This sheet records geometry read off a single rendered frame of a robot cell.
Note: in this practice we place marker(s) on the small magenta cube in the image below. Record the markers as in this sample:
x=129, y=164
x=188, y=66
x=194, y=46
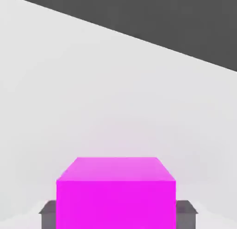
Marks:
x=116, y=201

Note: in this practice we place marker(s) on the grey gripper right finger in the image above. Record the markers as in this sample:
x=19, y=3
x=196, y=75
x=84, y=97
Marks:
x=185, y=217

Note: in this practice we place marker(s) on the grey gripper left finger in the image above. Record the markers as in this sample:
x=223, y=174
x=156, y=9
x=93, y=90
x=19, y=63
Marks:
x=48, y=217

